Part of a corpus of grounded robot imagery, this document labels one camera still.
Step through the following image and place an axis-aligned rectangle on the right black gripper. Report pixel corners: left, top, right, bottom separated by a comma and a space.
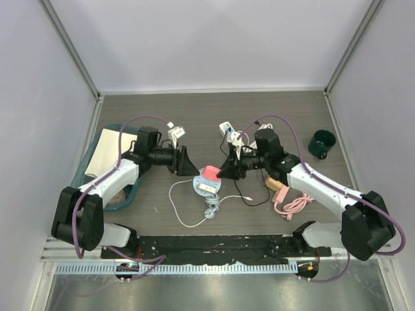
217, 146, 270, 181

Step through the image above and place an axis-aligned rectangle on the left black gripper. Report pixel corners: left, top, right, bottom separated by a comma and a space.
149, 141, 200, 177

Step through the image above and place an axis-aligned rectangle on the pink square plug adapter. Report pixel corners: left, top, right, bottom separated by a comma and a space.
202, 165, 220, 182

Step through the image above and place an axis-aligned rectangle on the white square plug adapter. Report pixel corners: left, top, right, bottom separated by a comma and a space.
198, 183, 217, 196

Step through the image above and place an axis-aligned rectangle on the round blue power socket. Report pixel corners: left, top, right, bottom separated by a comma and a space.
193, 165, 222, 219

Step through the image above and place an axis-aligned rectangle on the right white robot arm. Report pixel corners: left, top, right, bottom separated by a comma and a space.
217, 128, 396, 261

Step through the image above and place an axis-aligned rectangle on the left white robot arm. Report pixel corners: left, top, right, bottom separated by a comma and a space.
51, 126, 199, 259

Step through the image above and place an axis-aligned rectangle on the white power strip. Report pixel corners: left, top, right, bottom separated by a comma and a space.
219, 121, 235, 143

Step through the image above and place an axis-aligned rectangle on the white paper pad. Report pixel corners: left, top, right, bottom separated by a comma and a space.
85, 129, 119, 178

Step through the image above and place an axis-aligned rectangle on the dark green mug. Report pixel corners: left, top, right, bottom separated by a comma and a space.
308, 130, 337, 160

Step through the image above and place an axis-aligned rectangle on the teal plastic bin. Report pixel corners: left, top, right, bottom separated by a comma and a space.
71, 130, 142, 212

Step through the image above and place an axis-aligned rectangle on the thin black cable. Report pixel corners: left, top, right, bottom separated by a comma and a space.
220, 119, 272, 207

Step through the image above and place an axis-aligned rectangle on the thin white usb cable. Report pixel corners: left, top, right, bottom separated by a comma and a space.
168, 179, 253, 228

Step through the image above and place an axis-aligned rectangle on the white coiled cable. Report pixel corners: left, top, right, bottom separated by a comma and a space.
238, 123, 274, 156

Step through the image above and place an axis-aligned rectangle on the pink power strip with cable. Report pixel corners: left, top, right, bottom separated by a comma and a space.
270, 184, 315, 223

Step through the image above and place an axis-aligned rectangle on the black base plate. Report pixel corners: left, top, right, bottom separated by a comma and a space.
101, 235, 332, 266

